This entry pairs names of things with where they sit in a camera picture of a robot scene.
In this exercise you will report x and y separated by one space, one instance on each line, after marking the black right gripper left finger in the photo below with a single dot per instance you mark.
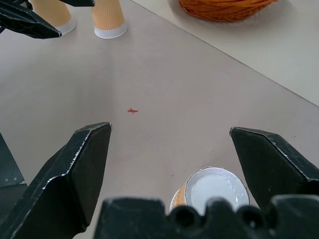
64 189

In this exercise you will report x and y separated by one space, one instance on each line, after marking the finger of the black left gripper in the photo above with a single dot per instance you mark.
79 2
30 26

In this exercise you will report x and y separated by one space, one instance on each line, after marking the dark panel with rivets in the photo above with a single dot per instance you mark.
8 169

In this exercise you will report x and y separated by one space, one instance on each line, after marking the orange ribbed paper cup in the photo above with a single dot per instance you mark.
214 185
108 21
54 17

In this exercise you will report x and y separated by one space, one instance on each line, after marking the red cross mark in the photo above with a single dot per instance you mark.
132 111

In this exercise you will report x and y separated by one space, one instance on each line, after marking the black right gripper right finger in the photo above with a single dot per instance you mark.
271 166

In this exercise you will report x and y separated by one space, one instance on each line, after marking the orange wicker basket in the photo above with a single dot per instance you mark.
224 10

